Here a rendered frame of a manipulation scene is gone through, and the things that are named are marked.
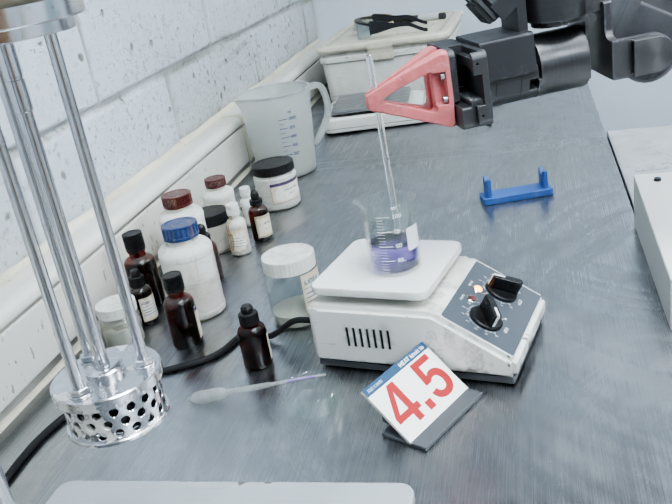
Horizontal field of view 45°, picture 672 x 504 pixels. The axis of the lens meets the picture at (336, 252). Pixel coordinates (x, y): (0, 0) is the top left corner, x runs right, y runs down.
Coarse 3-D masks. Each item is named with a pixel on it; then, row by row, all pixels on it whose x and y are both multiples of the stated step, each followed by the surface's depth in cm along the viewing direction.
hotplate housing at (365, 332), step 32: (448, 288) 76; (320, 320) 77; (352, 320) 76; (384, 320) 74; (416, 320) 72; (448, 320) 72; (320, 352) 79; (352, 352) 77; (384, 352) 75; (448, 352) 72; (480, 352) 71
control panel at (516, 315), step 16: (480, 272) 80; (496, 272) 81; (464, 288) 77; (448, 304) 74; (464, 304) 74; (512, 304) 77; (528, 304) 78; (464, 320) 72; (512, 320) 75; (528, 320) 76; (480, 336) 71; (496, 336) 72; (512, 336) 73; (512, 352) 71
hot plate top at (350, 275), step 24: (360, 240) 86; (432, 240) 82; (336, 264) 81; (360, 264) 80; (432, 264) 77; (312, 288) 77; (336, 288) 76; (360, 288) 75; (384, 288) 74; (408, 288) 73; (432, 288) 73
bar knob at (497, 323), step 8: (488, 296) 74; (480, 304) 74; (488, 304) 73; (496, 304) 73; (472, 312) 73; (480, 312) 74; (488, 312) 72; (496, 312) 72; (480, 320) 73; (488, 320) 72; (496, 320) 72; (488, 328) 72; (496, 328) 72
